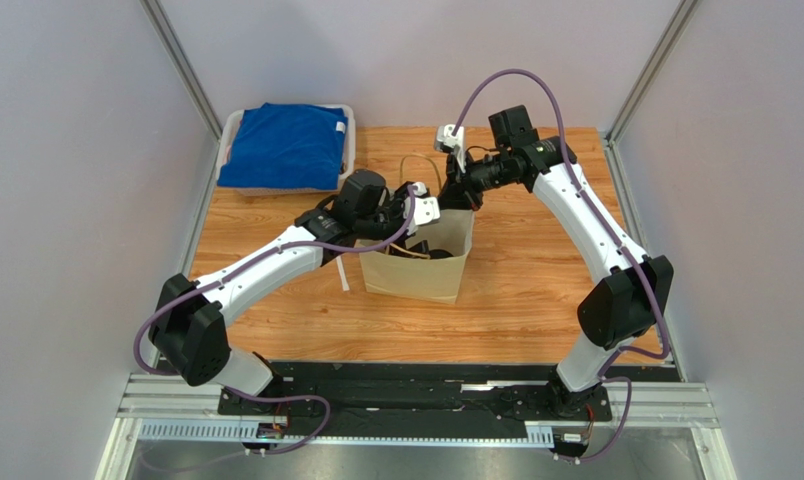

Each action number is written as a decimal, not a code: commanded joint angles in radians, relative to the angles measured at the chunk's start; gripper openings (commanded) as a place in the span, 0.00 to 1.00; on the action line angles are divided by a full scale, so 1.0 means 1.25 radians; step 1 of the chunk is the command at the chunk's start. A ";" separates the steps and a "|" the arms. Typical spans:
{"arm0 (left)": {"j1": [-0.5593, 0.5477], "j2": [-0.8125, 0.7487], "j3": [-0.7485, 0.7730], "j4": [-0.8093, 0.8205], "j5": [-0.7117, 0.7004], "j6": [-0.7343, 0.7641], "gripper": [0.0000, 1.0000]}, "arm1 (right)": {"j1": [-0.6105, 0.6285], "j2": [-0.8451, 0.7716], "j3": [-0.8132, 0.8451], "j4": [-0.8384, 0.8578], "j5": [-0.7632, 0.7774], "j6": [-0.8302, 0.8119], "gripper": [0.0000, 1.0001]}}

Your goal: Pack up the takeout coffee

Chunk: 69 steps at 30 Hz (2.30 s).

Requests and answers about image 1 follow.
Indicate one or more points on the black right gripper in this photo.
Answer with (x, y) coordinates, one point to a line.
(456, 190)

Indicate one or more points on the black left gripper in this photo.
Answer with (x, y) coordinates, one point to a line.
(397, 201)

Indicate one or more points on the black plastic cup lid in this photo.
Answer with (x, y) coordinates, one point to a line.
(435, 254)

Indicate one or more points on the kraft paper takeout bag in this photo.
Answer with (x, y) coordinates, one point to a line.
(394, 271)

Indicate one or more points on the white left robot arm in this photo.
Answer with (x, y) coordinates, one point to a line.
(189, 327)

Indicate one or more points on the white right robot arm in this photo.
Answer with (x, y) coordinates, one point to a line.
(630, 288)

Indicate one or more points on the white wrapped straw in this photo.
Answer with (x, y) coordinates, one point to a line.
(345, 285)

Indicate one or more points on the blue folded cloth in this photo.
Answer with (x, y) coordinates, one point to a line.
(285, 146)

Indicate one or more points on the white plastic basket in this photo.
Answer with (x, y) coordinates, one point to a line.
(232, 130)

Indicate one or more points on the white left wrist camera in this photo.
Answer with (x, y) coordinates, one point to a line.
(420, 207)

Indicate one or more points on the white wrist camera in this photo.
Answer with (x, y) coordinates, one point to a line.
(420, 207)
(450, 139)

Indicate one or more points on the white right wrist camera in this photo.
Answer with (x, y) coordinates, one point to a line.
(450, 139)

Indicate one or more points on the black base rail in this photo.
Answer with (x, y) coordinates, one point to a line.
(414, 401)

